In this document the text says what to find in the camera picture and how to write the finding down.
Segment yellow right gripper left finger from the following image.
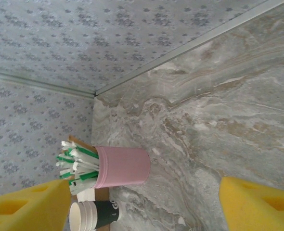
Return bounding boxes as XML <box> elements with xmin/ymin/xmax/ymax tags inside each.
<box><xmin>0</xmin><ymin>179</ymin><xmax>72</xmax><ymax>231</ymax></box>

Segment green white sugar stick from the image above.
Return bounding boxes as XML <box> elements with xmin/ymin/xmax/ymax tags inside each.
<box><xmin>56</xmin><ymin>161</ymin><xmax>101</xmax><ymax>174</ymax></box>
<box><xmin>60</xmin><ymin>169</ymin><xmax>99</xmax><ymax>180</ymax></box>
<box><xmin>61</xmin><ymin>141</ymin><xmax>100</xmax><ymax>161</ymax></box>
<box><xmin>56</xmin><ymin>155</ymin><xmax>100</xmax><ymax>169</ymax></box>

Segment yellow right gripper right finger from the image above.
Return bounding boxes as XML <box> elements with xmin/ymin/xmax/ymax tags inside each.
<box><xmin>219</xmin><ymin>177</ymin><xmax>284</xmax><ymax>231</ymax></box>

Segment brown cardboard tray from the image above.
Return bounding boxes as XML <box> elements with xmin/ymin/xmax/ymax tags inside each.
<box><xmin>68</xmin><ymin>134</ymin><xmax>112</xmax><ymax>231</ymax></box>

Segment white napkin stack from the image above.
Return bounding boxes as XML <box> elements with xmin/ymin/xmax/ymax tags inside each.
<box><xmin>76</xmin><ymin>189</ymin><xmax>96</xmax><ymax>203</ymax></box>

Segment stack of paper cups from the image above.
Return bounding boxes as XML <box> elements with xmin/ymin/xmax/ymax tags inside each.
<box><xmin>69</xmin><ymin>200</ymin><xmax>123</xmax><ymax>231</ymax></box>

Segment pink cylindrical holder cup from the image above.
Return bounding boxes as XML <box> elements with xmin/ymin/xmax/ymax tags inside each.
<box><xmin>93</xmin><ymin>145</ymin><xmax>151</xmax><ymax>189</ymax></box>

